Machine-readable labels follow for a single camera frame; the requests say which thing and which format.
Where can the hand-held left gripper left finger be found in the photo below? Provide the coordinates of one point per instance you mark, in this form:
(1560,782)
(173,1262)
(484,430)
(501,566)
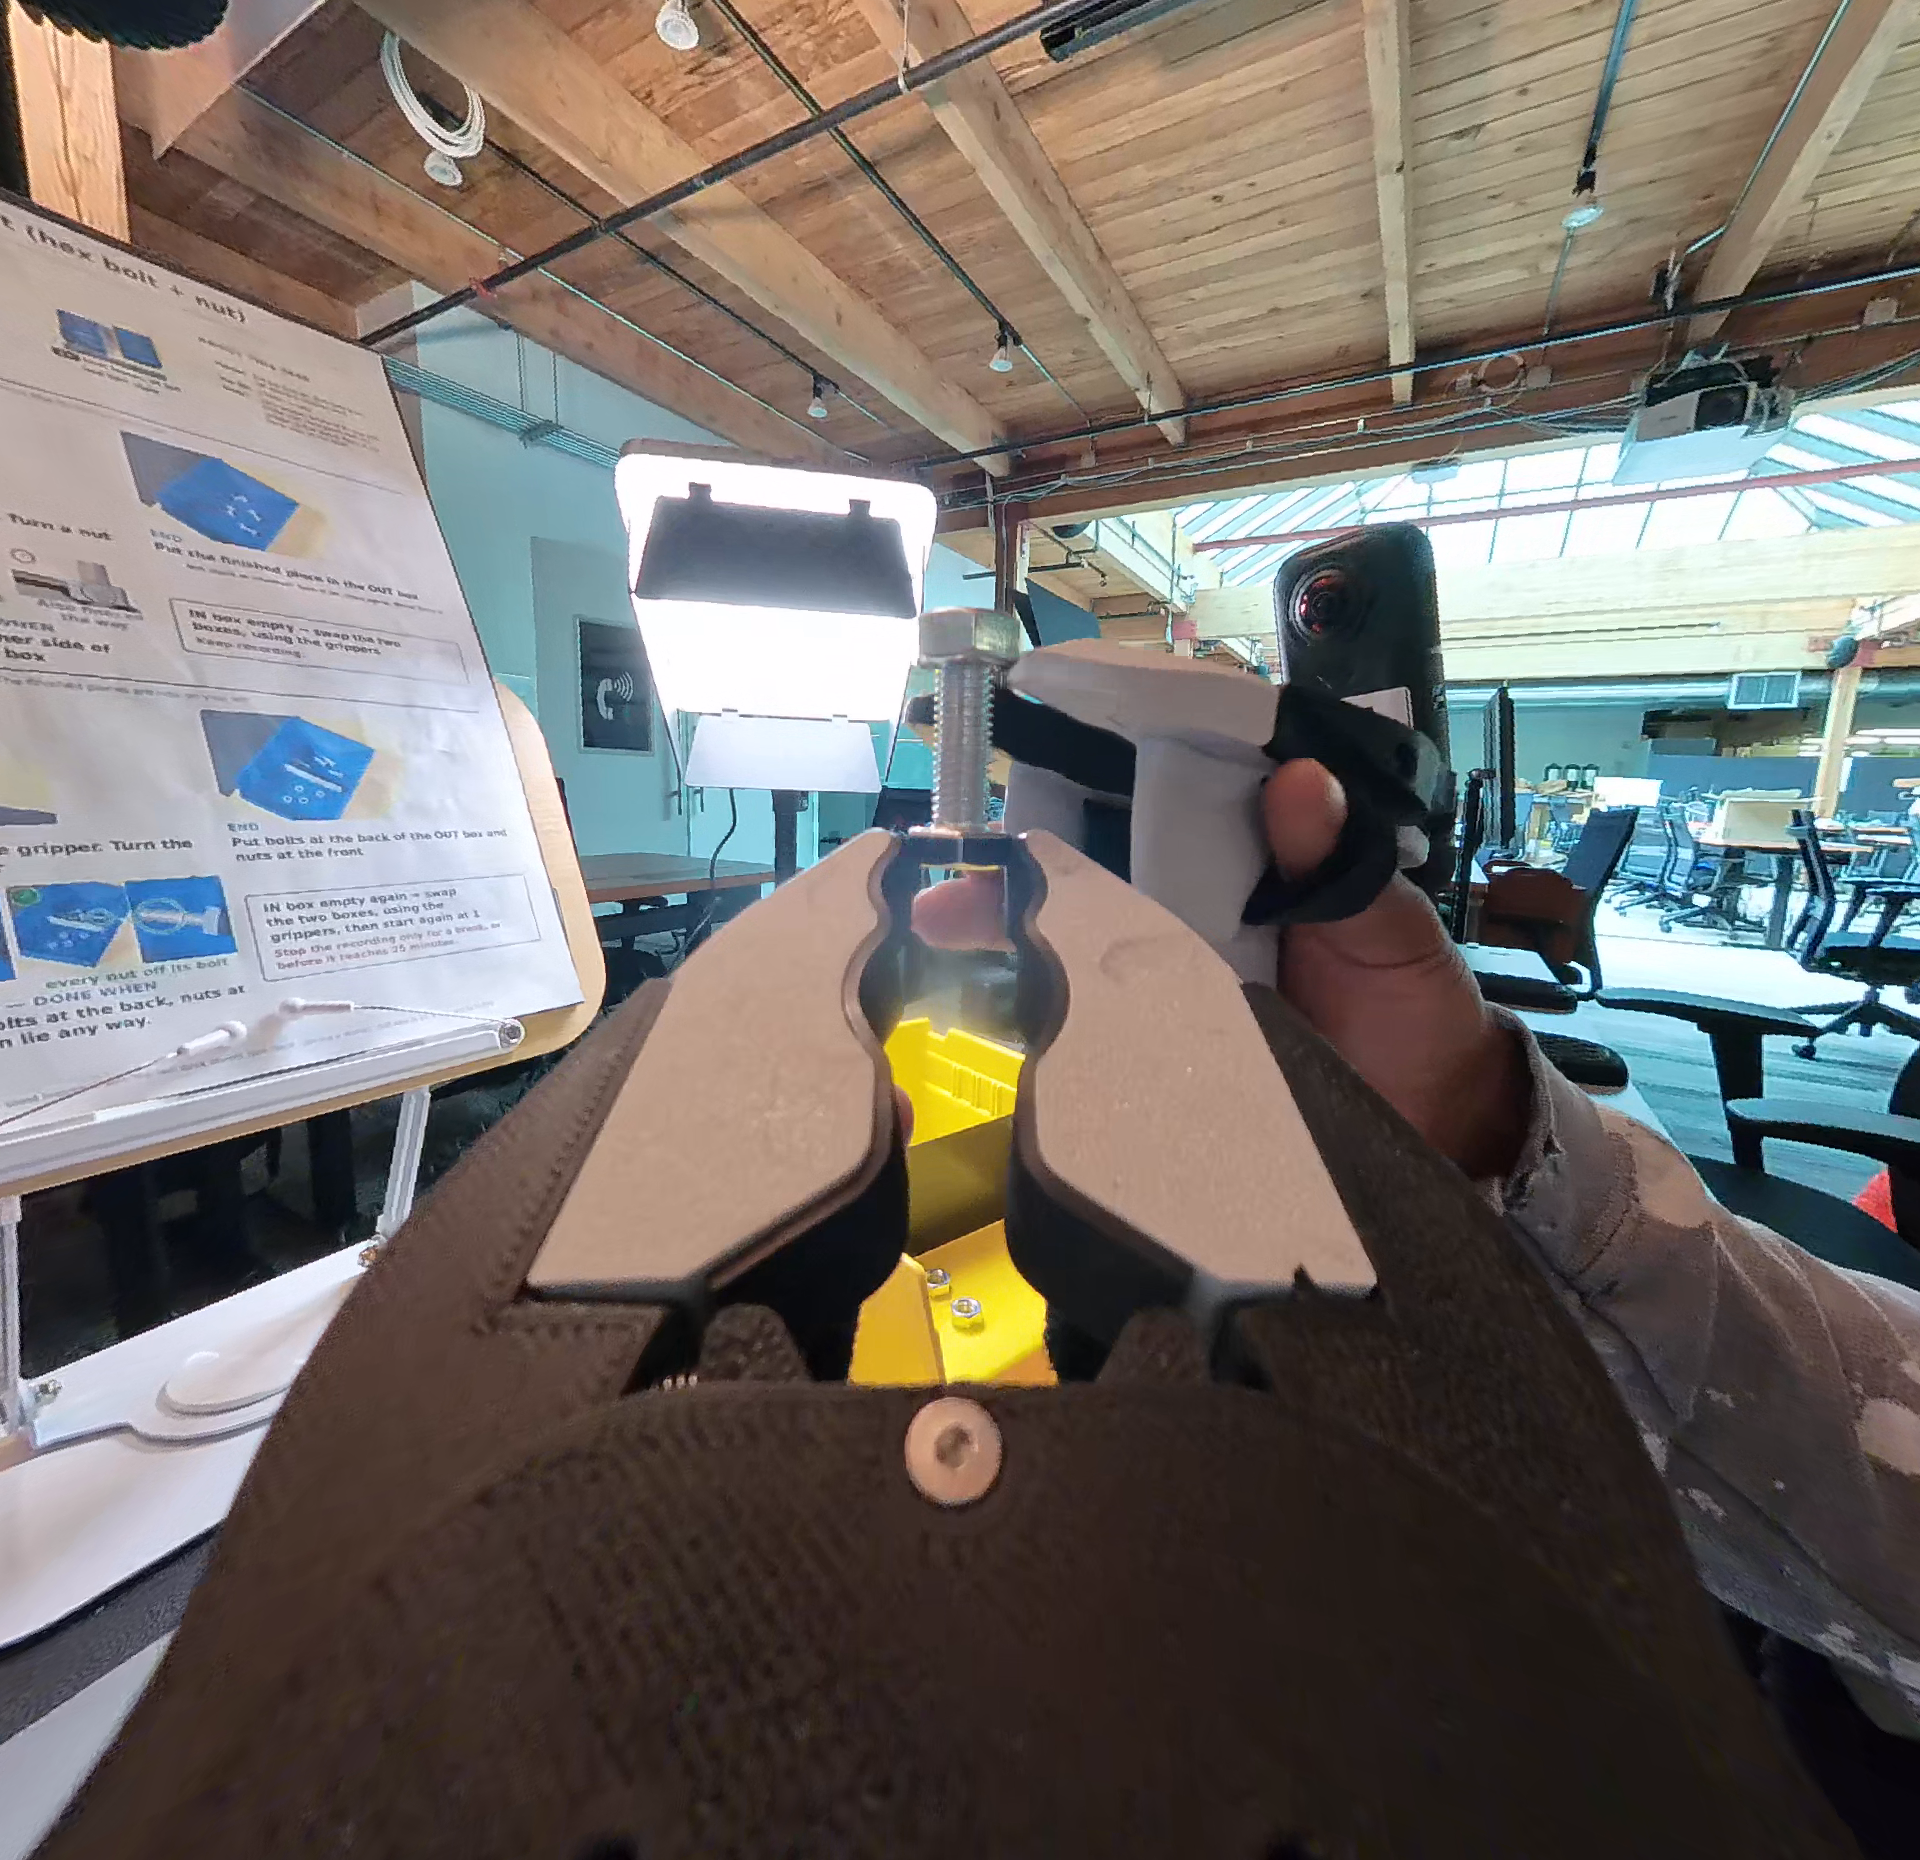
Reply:
(717,1113)

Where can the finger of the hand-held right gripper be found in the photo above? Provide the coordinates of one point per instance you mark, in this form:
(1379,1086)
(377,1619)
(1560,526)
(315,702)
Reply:
(1154,702)
(1076,830)

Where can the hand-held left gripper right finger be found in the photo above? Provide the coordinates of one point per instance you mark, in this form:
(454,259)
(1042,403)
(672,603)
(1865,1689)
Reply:
(1187,1126)

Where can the steel hex bolt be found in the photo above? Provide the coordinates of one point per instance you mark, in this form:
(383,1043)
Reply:
(967,751)

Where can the yellow plastic bin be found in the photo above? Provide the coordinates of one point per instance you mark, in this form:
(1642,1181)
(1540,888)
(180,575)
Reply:
(963,1065)

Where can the person's right forearm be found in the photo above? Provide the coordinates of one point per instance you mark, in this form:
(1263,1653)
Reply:
(1725,1364)

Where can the person's right hand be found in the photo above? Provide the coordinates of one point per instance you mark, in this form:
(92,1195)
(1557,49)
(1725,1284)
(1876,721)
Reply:
(1395,989)

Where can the black monitor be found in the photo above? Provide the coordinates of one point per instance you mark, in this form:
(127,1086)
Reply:
(1496,764)

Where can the black bin divider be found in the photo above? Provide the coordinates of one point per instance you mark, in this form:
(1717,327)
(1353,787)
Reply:
(963,1176)

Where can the wooden top desk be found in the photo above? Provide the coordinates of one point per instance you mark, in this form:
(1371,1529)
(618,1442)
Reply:
(678,879)

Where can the black light stand pole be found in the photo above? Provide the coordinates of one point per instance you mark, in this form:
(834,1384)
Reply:
(786,842)

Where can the studio light panel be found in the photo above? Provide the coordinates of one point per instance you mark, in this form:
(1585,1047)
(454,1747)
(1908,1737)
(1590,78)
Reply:
(774,661)

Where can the ceiling projector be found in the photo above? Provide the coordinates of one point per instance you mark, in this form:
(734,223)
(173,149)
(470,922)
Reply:
(1701,430)

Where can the black office chair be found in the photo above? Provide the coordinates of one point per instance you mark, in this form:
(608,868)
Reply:
(1739,1017)

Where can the printed instruction sheet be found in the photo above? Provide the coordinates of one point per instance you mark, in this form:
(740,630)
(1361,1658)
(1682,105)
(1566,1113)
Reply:
(224,661)

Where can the orange cone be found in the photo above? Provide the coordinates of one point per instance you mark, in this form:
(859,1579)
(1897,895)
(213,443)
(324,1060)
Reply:
(1887,1195)

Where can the dark wall picture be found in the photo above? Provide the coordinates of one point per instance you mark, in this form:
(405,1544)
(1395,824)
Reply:
(617,685)

